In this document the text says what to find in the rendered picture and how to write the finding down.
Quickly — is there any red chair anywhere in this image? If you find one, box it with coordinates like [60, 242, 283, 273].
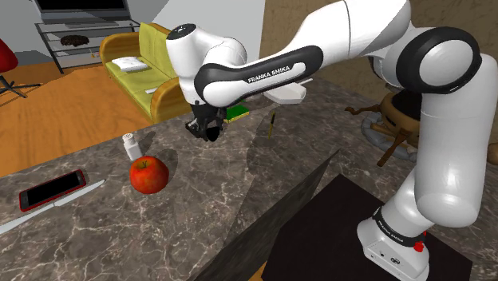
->
[0, 38, 42, 100]

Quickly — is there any white salt shaker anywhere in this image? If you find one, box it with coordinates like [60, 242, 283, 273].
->
[121, 133, 144, 162]

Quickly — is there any white shallow dish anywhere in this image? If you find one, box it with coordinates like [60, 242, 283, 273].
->
[262, 77, 314, 105]

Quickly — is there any green flat book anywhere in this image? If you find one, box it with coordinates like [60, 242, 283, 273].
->
[223, 103, 251, 125]

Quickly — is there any yellow and black pen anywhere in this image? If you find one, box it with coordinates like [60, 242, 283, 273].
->
[267, 112, 277, 140]

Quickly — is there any grey round plate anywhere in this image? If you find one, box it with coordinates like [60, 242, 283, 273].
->
[360, 111, 420, 163]

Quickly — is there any grey television stand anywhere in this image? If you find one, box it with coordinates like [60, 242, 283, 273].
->
[30, 0, 141, 75]

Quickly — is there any red smartphone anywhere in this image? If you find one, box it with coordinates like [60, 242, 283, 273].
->
[18, 168, 87, 213]

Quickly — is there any yellow sofa with wooden frame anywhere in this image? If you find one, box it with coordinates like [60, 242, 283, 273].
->
[99, 22, 194, 125]

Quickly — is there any red apple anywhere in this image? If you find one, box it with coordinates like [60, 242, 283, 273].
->
[128, 156, 171, 195]

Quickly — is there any silver knife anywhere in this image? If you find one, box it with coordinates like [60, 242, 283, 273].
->
[0, 179, 107, 236]

